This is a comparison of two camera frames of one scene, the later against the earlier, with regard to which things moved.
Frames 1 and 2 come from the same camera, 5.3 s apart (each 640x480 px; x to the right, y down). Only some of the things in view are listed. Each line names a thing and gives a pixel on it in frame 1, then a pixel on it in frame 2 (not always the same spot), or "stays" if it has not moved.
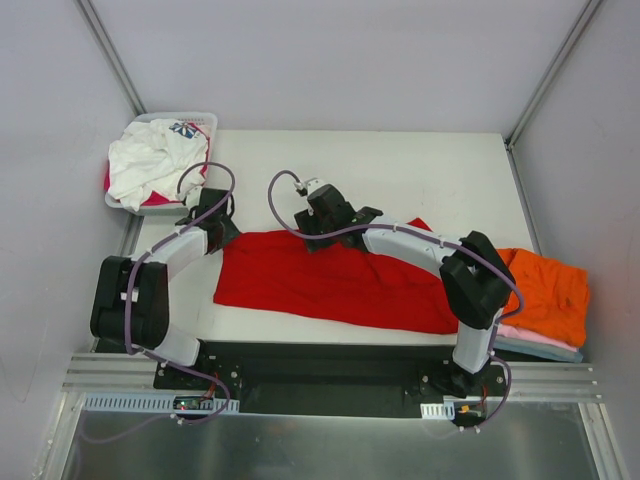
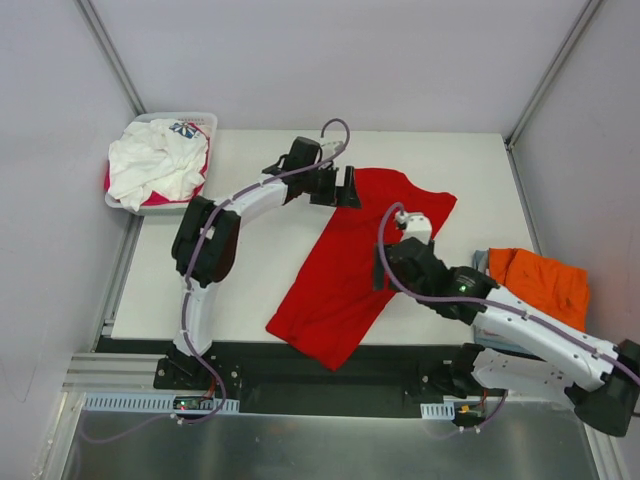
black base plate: (375, 380) stays
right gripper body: (310, 232) → (382, 267)
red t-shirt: (275, 274) → (331, 305)
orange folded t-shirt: (549, 299) stays
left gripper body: (189, 218) → (338, 186)
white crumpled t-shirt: (165, 155) stays
